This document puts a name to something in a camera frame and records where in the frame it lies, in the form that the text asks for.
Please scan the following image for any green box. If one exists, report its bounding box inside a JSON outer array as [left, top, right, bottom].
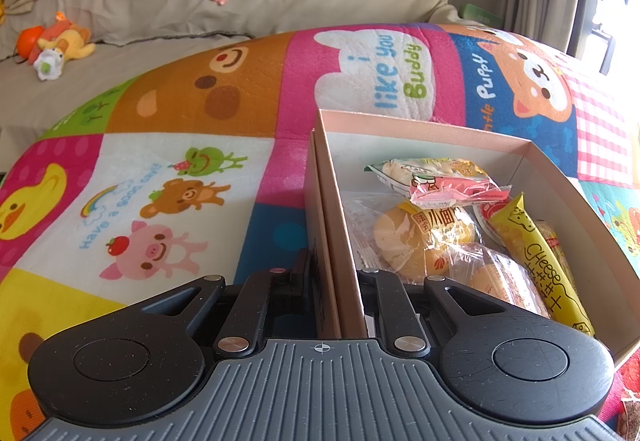
[[460, 3, 502, 28]]

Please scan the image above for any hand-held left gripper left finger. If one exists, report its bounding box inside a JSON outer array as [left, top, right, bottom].
[[127, 248, 313, 356]]

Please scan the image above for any beige sofa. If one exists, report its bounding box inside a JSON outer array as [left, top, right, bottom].
[[0, 0, 453, 149]]

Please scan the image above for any clear wrapped snack packet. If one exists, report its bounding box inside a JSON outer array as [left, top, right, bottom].
[[617, 386, 640, 441]]

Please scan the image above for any round red white packet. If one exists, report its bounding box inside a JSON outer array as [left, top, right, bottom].
[[471, 201, 508, 244]]

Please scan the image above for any white green toy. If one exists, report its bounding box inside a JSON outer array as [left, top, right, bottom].
[[34, 47, 66, 82]]

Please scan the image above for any yellow cheese stick packet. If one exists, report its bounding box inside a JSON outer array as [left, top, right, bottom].
[[487, 192, 597, 338]]

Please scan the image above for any small bread packet yellow label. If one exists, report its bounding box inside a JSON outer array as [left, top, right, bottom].
[[345, 193, 483, 287]]

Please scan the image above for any pink green snack packet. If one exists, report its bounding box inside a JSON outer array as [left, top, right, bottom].
[[364, 157, 514, 210]]

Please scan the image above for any clear bread packet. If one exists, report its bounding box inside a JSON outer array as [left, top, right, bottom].
[[440, 241, 552, 322]]

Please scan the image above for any pink cardboard box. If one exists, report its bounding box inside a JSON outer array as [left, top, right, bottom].
[[304, 108, 640, 368]]

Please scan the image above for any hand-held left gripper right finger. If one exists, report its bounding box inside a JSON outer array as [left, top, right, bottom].
[[357, 267, 511, 353]]

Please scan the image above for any colourful cartoon play mat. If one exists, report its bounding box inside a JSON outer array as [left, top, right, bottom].
[[0, 23, 640, 441]]

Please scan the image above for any orange yellow plush toy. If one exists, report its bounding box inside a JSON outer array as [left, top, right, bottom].
[[16, 12, 97, 66]]

